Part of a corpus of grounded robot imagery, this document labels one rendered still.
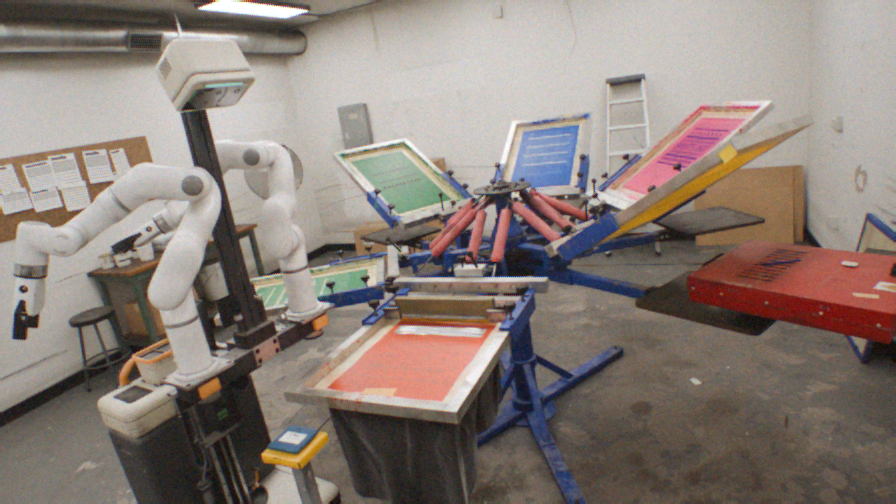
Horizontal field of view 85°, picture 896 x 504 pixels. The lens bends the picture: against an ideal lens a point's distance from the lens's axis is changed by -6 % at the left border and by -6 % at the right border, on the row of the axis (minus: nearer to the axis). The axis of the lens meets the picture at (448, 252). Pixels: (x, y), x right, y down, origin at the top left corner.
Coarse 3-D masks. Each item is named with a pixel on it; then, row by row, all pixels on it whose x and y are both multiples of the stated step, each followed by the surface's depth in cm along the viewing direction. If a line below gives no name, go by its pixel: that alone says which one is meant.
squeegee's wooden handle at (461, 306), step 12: (396, 300) 205; (408, 300) 203; (420, 300) 200; (432, 300) 198; (444, 300) 196; (456, 300) 194; (468, 300) 192; (480, 300) 190; (492, 300) 189; (408, 312) 204; (420, 312) 202; (432, 312) 200; (444, 312) 198; (456, 312) 196; (468, 312) 194; (480, 312) 192
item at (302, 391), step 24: (360, 336) 193; (504, 336) 174; (336, 360) 179; (480, 360) 161; (312, 384) 167; (480, 384) 152; (336, 408) 153; (360, 408) 149; (384, 408) 145; (408, 408) 142; (432, 408) 139; (456, 408) 137
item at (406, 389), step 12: (456, 324) 198; (468, 324) 196; (480, 324) 195; (492, 324) 193; (444, 336) 189; (456, 336) 188; (468, 348) 177; (456, 360) 170; (468, 360) 169; (456, 372) 163; (396, 384) 161; (408, 384) 160; (420, 384) 159; (432, 384) 158; (444, 384) 157; (396, 396) 154; (408, 396) 153; (420, 396) 152; (432, 396) 151; (444, 396) 150
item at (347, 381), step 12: (408, 324) 205; (420, 324) 203; (432, 324) 201; (444, 324) 200; (384, 336) 197; (432, 336) 191; (372, 348) 189; (360, 360) 181; (348, 372) 174; (336, 384) 167; (348, 384) 166; (360, 384) 165; (372, 384) 163; (384, 384) 162
